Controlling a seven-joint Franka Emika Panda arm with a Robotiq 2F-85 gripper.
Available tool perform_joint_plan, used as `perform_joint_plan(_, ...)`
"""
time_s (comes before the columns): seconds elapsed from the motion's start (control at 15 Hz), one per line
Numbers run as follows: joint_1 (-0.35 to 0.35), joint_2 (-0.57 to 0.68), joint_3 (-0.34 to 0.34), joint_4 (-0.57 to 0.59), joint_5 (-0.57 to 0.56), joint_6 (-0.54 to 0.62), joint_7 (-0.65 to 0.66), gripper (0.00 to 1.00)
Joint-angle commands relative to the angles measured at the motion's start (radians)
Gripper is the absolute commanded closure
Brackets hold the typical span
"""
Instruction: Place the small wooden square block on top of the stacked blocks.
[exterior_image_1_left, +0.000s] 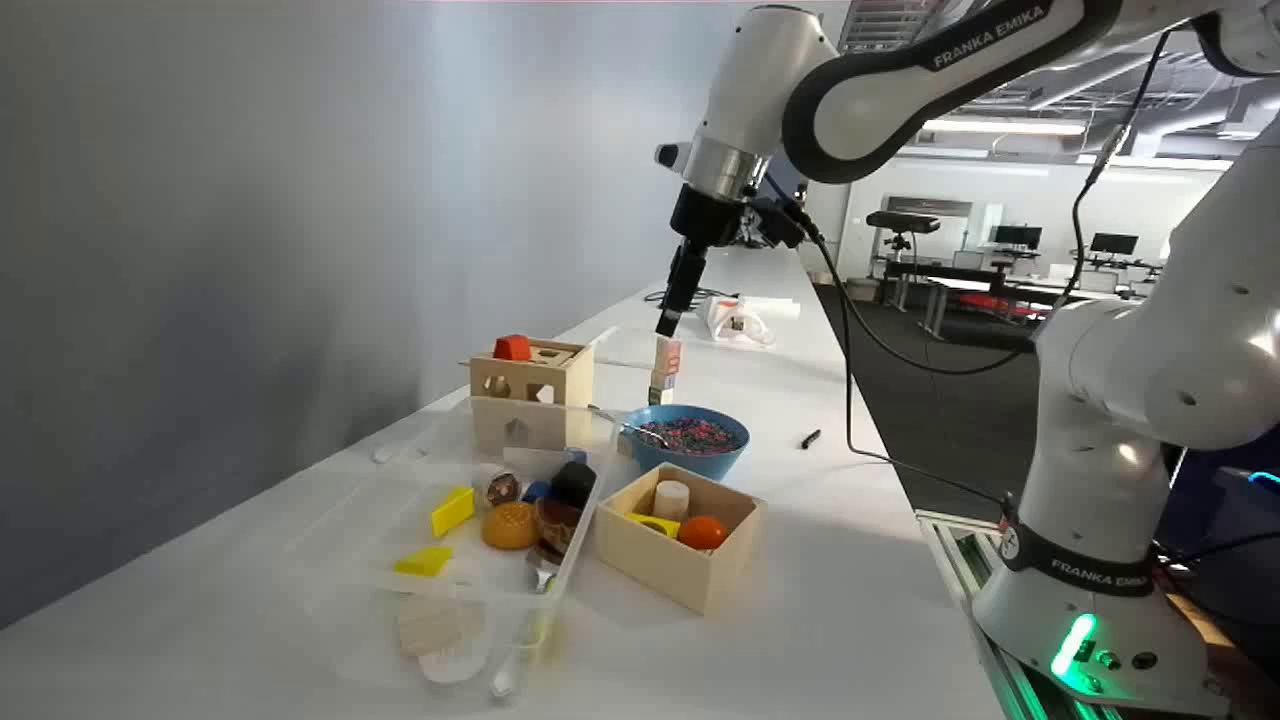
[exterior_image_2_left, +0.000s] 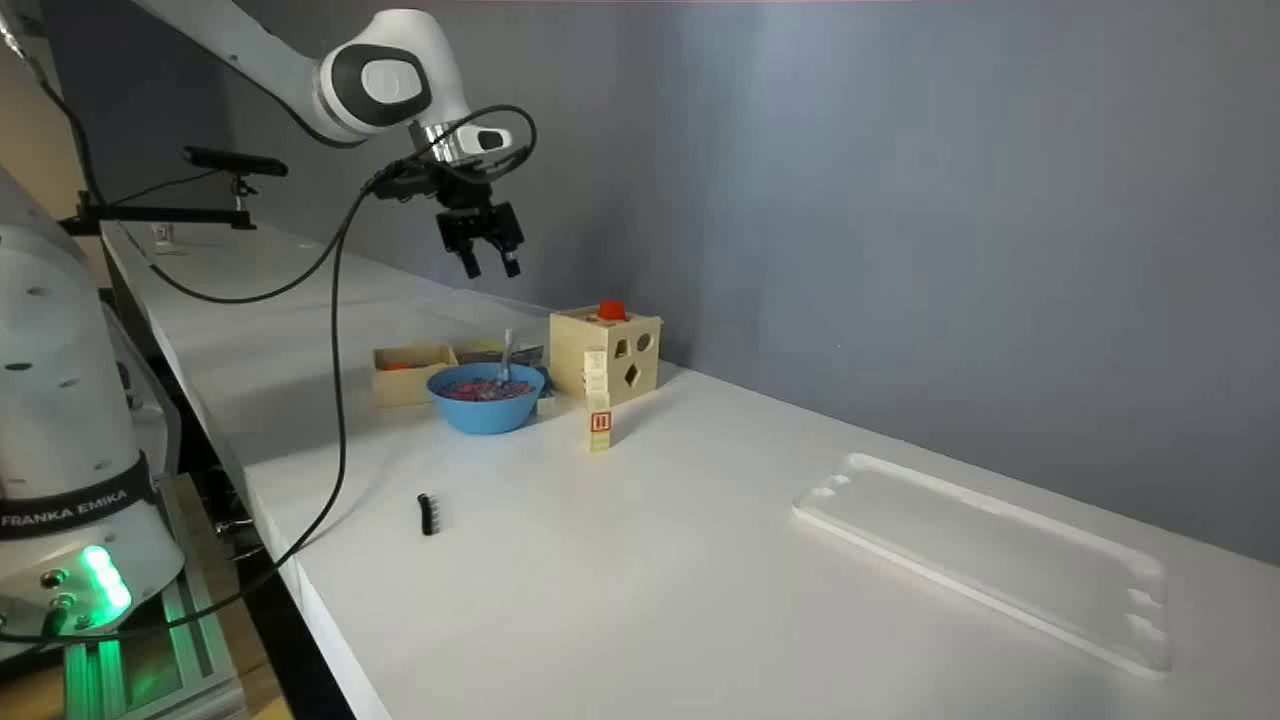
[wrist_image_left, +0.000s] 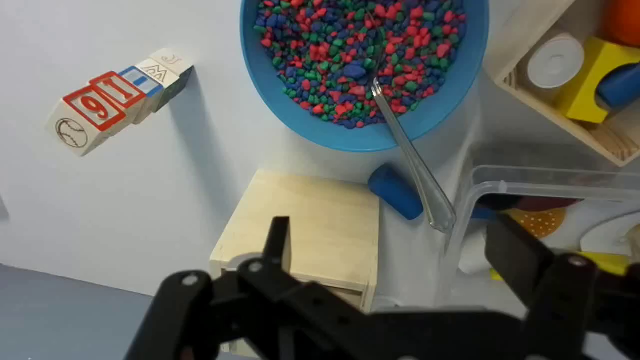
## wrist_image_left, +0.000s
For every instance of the blue bowl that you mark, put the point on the blue bowl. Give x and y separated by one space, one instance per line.
301 123

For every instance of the wooden block with line pattern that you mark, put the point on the wooden block with line pattern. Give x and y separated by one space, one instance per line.
169 66

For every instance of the yellow arch block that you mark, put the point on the yellow arch block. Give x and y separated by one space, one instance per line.
587 86

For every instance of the white cylinder block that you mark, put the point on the white cylinder block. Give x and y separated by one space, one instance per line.
555 61

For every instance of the open wooden box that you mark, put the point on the open wooden box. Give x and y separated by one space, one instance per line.
567 129

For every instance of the wooden shape sorter box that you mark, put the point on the wooden shape sorter box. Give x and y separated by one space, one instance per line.
313 220

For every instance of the small blue toy piece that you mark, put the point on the small blue toy piece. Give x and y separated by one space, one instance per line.
485 213

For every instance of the wooden block with red one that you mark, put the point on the wooden block with red one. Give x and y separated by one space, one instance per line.
120 90

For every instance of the blue cylinder block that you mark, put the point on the blue cylinder block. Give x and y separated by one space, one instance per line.
396 192
620 86

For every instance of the orange round block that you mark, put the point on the orange round block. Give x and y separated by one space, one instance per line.
625 21

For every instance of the wooden block with blue print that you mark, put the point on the wooden block with blue print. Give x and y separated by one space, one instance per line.
142 81

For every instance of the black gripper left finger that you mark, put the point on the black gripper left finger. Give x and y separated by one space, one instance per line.
276 240

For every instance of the metal spoon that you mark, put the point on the metal spoon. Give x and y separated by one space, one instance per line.
420 166

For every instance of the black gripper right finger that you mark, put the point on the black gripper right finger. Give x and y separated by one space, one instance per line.
561 300

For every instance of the clear plastic bin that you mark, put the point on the clear plastic bin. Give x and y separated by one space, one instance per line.
533 177

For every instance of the yellow wedge block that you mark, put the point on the yellow wedge block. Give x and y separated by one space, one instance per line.
602 262

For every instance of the coloured beads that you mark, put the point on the coloured beads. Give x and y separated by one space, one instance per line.
320 53

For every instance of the orange-brown toy bun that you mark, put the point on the orange-brown toy bun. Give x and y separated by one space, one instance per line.
537 220

